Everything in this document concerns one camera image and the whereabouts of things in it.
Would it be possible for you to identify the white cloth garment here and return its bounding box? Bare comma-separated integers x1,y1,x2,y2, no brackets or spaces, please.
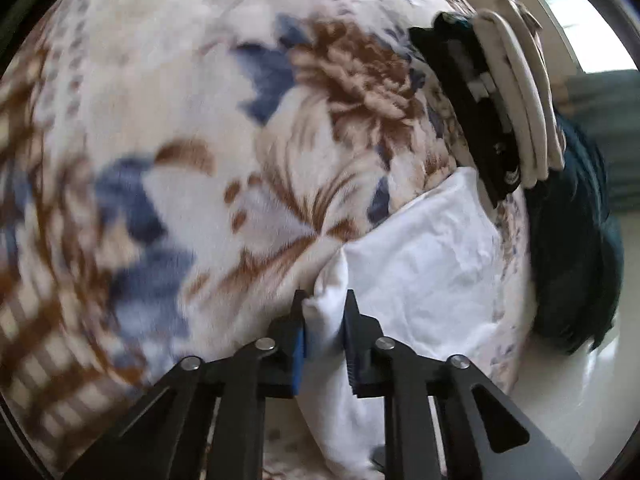
297,168,502,479

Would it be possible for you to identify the dark teal fleece blanket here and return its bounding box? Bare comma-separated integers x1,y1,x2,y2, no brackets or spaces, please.
525,115,624,354

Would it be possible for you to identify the floral bed blanket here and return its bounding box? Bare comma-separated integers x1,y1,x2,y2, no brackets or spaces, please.
1,0,533,479

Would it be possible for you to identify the folded black garment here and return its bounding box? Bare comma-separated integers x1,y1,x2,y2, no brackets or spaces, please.
409,12,521,205

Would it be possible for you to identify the green striped curtain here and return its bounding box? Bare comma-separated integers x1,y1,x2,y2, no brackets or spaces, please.
552,70,640,212

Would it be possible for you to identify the folded beige garment stack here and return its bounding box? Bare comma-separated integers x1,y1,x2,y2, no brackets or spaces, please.
472,0,566,188

